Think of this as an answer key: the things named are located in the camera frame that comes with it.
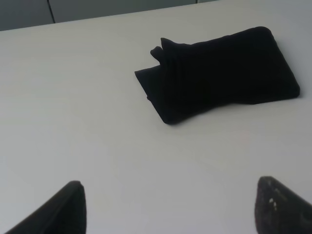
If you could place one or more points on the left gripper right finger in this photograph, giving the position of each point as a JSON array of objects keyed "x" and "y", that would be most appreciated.
[{"x": 278, "y": 210}]

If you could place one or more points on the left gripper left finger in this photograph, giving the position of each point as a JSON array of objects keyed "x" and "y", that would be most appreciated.
[{"x": 63, "y": 213}]

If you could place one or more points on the black printed t-shirt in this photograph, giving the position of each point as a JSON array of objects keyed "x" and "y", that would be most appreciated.
[{"x": 244, "y": 68}]

